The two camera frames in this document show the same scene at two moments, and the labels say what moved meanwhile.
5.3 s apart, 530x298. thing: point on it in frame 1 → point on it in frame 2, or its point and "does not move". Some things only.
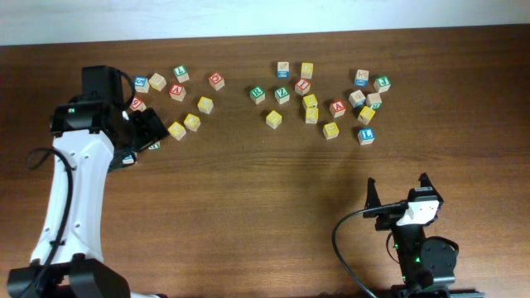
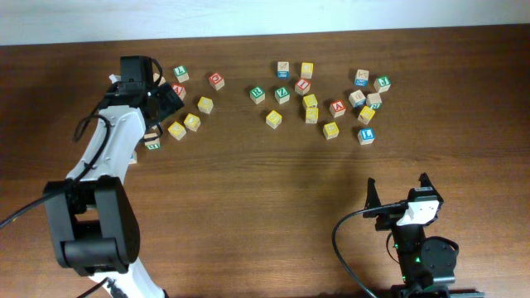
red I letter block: [302, 87] does not move
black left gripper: [152, 128] → [169, 99]
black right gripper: [387, 219] does not move
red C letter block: [217, 81] does not move
